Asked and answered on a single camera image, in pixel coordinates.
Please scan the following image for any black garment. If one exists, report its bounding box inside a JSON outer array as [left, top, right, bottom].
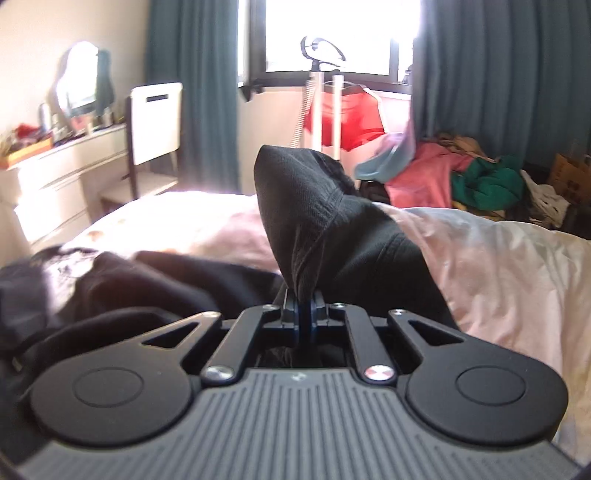
[[0, 144, 461, 398]]

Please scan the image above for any white folding chair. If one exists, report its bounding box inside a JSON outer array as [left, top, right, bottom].
[[100, 82, 183, 213]]

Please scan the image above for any pastel tie-dye duvet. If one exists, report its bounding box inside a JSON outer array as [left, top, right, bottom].
[[70, 191, 590, 463]]

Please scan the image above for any white garment in pile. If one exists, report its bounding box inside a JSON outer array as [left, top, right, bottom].
[[520, 170, 570, 228]]

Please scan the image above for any green garment in pile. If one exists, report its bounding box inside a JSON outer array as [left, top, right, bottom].
[[451, 156, 525, 211]]

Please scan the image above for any pink garment in pile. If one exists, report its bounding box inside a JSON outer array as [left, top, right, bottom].
[[385, 143, 474, 208]]

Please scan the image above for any white dresser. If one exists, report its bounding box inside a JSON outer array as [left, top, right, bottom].
[[1, 125, 127, 265]]

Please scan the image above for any brown paper bag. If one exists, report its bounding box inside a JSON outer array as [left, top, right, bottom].
[[549, 154, 591, 205]]

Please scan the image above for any light blue garment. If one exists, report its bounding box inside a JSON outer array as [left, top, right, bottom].
[[353, 120, 417, 184]]

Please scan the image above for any orange tray on dresser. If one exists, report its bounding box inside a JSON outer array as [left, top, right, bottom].
[[0, 137, 53, 170]]

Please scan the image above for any red hanging garment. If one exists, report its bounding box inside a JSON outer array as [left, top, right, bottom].
[[322, 87, 386, 151]]

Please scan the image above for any teal right curtain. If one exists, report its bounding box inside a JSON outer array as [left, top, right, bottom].
[[412, 1, 590, 168]]

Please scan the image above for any teal curtain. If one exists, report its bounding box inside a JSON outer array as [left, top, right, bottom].
[[145, 1, 240, 193], [412, 1, 590, 168]]

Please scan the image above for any teal left curtain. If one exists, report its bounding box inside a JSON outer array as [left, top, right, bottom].
[[145, 1, 240, 193]]

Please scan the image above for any wavy frame mirror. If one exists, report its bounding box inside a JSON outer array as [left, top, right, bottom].
[[54, 41, 115, 120]]

